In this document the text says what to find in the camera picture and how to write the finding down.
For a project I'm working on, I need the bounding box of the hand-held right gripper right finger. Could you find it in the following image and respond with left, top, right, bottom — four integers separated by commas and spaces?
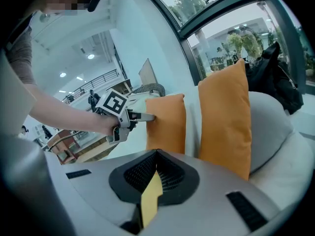
144, 148, 284, 236

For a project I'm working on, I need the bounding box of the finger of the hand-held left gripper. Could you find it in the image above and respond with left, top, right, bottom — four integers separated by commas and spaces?
127, 109, 156, 122

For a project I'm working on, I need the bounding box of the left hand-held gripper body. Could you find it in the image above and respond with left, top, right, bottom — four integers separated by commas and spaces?
94, 88, 139, 146

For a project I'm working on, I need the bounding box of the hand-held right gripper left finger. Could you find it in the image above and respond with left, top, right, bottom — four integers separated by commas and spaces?
61, 148, 158, 236

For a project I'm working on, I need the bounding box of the small orange pillow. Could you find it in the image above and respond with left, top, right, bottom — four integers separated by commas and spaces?
144, 93, 187, 155

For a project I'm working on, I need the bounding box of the large orange pillow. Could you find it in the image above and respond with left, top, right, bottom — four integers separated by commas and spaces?
197, 58, 253, 181

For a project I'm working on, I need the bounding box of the white flower-shaped chair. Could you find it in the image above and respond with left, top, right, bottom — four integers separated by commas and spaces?
126, 86, 314, 212

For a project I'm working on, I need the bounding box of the person's left forearm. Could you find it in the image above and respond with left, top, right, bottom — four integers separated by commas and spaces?
24, 82, 122, 137

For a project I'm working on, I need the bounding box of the grey fabric pillow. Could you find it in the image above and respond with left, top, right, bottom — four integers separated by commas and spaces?
247, 90, 295, 175

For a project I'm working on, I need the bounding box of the green knitted blanket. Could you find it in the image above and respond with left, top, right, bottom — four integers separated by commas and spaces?
126, 93, 148, 114

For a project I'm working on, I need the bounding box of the white wooden side table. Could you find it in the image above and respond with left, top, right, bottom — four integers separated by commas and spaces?
110, 79, 133, 95

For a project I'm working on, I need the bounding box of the black mezzanine railing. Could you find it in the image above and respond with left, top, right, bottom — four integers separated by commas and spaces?
61, 69, 119, 103

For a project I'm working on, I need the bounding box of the dark wicker chair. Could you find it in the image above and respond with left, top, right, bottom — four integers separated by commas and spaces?
132, 83, 166, 98

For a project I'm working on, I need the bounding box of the wooden plank platform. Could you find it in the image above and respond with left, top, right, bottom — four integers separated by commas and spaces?
76, 138, 121, 163

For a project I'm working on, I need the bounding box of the brown cardboard box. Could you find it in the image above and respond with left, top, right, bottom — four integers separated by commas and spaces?
138, 58, 158, 86

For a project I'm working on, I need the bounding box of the yellow round seat cushion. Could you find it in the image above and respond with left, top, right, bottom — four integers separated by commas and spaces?
140, 170, 163, 229

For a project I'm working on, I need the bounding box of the red-brown wooden cabinet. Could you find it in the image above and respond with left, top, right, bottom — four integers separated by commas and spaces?
46, 129, 82, 166

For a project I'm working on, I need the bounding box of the person's brown printed shirt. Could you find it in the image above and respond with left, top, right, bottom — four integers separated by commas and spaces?
5, 10, 38, 86

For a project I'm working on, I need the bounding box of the person's head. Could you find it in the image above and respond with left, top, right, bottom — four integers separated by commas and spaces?
36, 0, 99, 16

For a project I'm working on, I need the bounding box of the black bag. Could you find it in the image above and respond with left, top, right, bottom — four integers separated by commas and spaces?
245, 41, 305, 116

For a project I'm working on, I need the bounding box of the black window frame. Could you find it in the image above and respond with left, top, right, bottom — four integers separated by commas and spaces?
147, 0, 310, 99

